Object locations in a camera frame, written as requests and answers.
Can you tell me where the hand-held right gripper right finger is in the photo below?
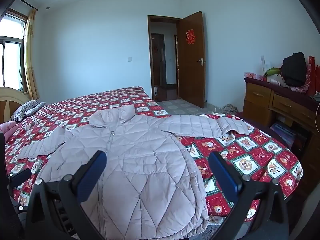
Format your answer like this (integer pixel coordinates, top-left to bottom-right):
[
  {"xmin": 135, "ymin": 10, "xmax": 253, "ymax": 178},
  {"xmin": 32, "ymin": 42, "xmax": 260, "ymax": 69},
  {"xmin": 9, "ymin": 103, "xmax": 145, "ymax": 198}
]
[{"xmin": 208, "ymin": 151, "xmax": 297, "ymax": 240}]

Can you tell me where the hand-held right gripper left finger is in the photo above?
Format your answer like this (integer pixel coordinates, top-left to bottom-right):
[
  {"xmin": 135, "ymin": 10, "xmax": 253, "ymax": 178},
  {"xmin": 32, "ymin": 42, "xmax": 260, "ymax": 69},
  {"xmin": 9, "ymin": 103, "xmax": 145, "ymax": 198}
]
[{"xmin": 25, "ymin": 150, "xmax": 108, "ymax": 240}]

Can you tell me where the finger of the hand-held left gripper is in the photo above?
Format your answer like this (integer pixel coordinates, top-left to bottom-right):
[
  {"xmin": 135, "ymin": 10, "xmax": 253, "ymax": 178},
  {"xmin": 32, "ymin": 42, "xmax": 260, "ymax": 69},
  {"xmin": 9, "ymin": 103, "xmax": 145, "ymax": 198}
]
[{"xmin": 9, "ymin": 169, "xmax": 32, "ymax": 189}]

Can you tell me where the beige quilted down jacket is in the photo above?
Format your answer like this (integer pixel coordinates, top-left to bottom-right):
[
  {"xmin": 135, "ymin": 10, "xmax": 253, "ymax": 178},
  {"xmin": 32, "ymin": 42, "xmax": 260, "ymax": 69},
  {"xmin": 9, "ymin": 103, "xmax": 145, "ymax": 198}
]
[{"xmin": 17, "ymin": 104, "xmax": 250, "ymax": 240}]

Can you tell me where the red printed bed blanket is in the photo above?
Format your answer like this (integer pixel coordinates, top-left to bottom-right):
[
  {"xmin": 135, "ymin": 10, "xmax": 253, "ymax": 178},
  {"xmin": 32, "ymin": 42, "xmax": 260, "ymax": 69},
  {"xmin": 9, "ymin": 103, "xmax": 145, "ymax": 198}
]
[{"xmin": 4, "ymin": 86, "xmax": 304, "ymax": 224}]

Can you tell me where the pink cloth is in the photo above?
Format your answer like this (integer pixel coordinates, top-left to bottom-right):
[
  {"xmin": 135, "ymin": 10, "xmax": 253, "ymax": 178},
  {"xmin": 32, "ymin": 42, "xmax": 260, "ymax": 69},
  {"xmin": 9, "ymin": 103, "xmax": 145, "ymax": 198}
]
[{"xmin": 0, "ymin": 121, "xmax": 18, "ymax": 140}]

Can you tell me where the striped pillow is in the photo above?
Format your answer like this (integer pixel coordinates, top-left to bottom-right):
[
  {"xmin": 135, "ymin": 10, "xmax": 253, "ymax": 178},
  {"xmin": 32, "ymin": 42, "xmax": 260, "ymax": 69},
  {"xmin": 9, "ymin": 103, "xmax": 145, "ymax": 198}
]
[{"xmin": 11, "ymin": 100, "xmax": 47, "ymax": 123}]

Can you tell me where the grey cloth pile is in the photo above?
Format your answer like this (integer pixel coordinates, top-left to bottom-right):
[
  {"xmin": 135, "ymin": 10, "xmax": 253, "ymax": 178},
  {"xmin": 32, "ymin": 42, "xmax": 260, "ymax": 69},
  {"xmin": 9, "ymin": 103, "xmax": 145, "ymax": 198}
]
[{"xmin": 221, "ymin": 103, "xmax": 239, "ymax": 115}]

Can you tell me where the stack of books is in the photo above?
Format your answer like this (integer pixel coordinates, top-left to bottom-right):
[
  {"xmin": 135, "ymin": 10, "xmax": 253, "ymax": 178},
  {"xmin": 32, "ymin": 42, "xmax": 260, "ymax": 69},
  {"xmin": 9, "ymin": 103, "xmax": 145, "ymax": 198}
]
[{"xmin": 270, "ymin": 121, "xmax": 297, "ymax": 148}]

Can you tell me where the cream wooden headboard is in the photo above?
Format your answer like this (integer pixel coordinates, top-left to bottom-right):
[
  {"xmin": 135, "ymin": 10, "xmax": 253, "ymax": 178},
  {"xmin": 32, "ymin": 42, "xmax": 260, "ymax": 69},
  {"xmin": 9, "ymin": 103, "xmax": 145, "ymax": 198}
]
[{"xmin": 0, "ymin": 87, "xmax": 30, "ymax": 124}]

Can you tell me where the wooden dresser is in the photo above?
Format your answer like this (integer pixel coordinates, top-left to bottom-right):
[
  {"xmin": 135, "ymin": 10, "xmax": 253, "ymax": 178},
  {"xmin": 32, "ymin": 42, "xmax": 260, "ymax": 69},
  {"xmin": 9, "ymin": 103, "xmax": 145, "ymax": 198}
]
[{"xmin": 242, "ymin": 77, "xmax": 320, "ymax": 155}]

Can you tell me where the brown wooden door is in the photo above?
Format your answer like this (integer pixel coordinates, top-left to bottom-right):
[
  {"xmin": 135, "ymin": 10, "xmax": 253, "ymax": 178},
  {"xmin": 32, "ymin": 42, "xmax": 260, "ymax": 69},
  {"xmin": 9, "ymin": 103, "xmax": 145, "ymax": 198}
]
[{"xmin": 177, "ymin": 11, "xmax": 206, "ymax": 108}]

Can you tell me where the red checked cloth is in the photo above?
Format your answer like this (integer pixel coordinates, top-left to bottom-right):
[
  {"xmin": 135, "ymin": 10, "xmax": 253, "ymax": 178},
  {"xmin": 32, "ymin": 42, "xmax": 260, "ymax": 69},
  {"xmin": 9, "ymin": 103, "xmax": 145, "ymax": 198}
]
[{"xmin": 287, "ymin": 84, "xmax": 309, "ymax": 94}]

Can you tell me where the window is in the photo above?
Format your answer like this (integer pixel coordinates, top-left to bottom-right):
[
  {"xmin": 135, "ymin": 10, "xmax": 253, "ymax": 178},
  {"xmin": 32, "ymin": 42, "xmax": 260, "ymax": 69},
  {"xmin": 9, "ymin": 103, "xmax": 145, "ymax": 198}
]
[{"xmin": 0, "ymin": 9, "xmax": 28, "ymax": 92}]

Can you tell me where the yellow curtain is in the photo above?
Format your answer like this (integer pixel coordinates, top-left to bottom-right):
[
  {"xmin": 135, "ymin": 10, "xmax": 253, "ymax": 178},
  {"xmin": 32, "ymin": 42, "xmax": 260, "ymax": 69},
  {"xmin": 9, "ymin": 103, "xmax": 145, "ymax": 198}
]
[{"xmin": 24, "ymin": 9, "xmax": 40, "ymax": 100}]

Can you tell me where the green item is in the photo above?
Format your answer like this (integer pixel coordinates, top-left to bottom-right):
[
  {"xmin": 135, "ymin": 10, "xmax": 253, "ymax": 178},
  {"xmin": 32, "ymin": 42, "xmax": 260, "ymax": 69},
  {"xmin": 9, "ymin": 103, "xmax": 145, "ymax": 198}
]
[{"xmin": 265, "ymin": 67, "xmax": 282, "ymax": 77}]

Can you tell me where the black bag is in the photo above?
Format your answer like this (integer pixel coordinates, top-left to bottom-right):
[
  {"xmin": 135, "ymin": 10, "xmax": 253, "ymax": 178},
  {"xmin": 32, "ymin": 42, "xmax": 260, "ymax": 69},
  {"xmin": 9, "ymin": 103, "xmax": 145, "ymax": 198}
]
[{"xmin": 280, "ymin": 52, "xmax": 308, "ymax": 87}]

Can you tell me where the red gift bag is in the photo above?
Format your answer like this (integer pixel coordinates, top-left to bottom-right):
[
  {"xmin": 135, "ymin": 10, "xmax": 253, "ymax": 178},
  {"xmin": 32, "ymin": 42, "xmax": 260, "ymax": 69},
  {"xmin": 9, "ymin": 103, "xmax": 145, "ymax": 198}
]
[{"xmin": 306, "ymin": 55, "xmax": 320, "ymax": 95}]

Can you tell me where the red paper door decoration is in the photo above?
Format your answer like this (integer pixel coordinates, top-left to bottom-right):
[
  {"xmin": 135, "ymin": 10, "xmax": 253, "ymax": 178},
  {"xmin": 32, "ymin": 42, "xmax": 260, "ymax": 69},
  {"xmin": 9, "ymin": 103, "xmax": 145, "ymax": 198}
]
[{"xmin": 185, "ymin": 28, "xmax": 196, "ymax": 45}]

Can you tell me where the black curtain rod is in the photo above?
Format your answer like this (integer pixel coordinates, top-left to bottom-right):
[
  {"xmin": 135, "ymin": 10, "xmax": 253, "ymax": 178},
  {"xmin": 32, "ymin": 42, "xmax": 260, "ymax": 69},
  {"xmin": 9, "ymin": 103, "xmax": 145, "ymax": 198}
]
[{"xmin": 16, "ymin": 0, "xmax": 38, "ymax": 11}]

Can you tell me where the brown door frame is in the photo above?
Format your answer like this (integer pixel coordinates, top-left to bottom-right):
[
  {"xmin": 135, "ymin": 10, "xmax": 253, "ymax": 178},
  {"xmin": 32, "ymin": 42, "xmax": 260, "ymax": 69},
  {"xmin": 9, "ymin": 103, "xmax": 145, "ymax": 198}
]
[{"xmin": 147, "ymin": 15, "xmax": 184, "ymax": 103}]

